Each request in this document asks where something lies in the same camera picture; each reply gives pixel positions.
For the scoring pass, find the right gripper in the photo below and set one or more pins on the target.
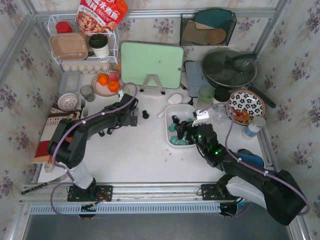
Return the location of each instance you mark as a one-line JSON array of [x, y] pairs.
[[186, 128]]

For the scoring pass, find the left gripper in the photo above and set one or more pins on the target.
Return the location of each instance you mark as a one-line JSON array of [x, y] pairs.
[[132, 116]]

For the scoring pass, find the black coffee capsule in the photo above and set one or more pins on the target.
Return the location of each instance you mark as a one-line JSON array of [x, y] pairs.
[[101, 133], [110, 130], [145, 114], [175, 119]]

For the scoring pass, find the white storage basket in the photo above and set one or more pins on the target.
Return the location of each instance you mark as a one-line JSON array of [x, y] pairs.
[[183, 112]]

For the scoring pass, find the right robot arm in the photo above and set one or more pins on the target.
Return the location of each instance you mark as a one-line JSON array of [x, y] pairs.
[[277, 192]]

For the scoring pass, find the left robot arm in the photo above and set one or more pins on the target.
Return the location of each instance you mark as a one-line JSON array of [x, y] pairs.
[[68, 144]]

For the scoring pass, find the coffee cup on rack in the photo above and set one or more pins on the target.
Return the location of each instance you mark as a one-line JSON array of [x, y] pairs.
[[99, 44]]

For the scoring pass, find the small green glass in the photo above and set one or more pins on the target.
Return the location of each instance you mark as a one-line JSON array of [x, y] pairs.
[[126, 90]]

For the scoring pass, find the small clear glass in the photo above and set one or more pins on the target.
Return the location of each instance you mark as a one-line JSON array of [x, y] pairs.
[[220, 114]]

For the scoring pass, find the orange tangerine right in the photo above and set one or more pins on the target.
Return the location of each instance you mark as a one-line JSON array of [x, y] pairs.
[[113, 86]]

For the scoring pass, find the orange tangerine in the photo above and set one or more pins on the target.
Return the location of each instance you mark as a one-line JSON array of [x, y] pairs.
[[103, 79], [113, 86]]

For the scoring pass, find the white plastic scoop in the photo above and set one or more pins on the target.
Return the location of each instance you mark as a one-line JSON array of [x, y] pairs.
[[176, 98]]

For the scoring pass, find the green plastic tumbler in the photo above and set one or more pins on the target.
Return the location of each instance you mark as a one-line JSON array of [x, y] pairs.
[[205, 96]]

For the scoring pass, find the plate with fruit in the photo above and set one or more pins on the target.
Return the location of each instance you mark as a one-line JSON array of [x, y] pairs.
[[103, 90]]

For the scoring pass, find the orange tangerine left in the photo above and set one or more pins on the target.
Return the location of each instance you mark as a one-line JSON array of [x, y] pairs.
[[103, 79]]

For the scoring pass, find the white cup black lid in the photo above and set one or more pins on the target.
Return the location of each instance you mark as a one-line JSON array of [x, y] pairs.
[[221, 95]]

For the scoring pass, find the grey glass cup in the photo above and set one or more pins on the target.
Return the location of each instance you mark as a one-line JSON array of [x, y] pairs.
[[88, 93]]

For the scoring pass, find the red toy sausage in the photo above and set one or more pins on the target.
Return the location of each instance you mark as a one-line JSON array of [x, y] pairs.
[[237, 113]]

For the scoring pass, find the grey blue board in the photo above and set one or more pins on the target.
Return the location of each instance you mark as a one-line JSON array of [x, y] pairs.
[[195, 76]]

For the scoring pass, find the orange toy food piece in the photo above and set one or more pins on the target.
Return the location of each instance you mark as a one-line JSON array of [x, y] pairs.
[[246, 115]]

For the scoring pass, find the green cutting board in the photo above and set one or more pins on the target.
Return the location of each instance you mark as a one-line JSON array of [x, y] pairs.
[[139, 60]]

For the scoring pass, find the white bottle blue label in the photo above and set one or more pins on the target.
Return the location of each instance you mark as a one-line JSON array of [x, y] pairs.
[[251, 130]]

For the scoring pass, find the white round strainer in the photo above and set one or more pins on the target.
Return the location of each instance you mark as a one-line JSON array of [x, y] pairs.
[[67, 102]]

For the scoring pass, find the floral patterned plate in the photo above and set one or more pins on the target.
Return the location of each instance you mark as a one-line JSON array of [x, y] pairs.
[[245, 99]]

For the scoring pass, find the egg carton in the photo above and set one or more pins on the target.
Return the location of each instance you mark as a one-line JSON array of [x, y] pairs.
[[86, 68]]

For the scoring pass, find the clear blue-rim container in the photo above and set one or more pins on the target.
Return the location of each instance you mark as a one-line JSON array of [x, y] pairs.
[[69, 82]]

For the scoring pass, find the striped red placemat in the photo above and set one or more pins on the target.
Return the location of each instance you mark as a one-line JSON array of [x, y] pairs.
[[55, 116]]

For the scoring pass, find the black frying pan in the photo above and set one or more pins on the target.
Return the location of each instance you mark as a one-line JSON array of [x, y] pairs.
[[232, 69]]

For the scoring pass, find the beige lunch box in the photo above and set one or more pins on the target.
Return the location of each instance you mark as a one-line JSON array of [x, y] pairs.
[[69, 46]]

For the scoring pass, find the round cork coaster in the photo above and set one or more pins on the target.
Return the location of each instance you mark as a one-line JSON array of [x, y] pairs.
[[215, 36]]

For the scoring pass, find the red snack bag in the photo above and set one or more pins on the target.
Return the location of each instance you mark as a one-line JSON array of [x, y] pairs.
[[100, 16]]

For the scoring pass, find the red jar lid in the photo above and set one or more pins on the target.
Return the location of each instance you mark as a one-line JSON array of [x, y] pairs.
[[63, 27]]

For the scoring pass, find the black mesh organizer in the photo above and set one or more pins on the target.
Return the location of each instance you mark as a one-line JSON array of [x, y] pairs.
[[193, 30]]

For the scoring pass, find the white wire rack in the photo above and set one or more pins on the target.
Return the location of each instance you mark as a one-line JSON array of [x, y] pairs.
[[113, 38]]

